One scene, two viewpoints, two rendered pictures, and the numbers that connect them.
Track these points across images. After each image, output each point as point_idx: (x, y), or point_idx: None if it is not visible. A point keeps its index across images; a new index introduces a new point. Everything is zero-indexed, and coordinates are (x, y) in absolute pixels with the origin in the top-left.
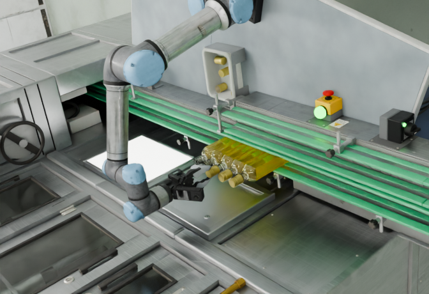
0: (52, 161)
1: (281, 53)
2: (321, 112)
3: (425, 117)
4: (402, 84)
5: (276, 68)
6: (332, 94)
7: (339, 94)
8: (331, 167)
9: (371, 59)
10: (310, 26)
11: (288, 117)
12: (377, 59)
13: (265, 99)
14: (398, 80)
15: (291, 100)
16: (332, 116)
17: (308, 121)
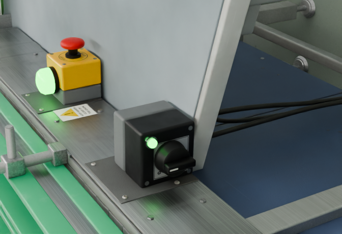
0: None
1: None
2: (43, 80)
3: (266, 139)
4: (180, 44)
5: None
6: (78, 47)
7: (100, 51)
8: (11, 203)
9: None
10: None
11: (3, 81)
12: None
13: (11, 42)
14: (174, 33)
15: (50, 52)
16: (68, 94)
17: (25, 96)
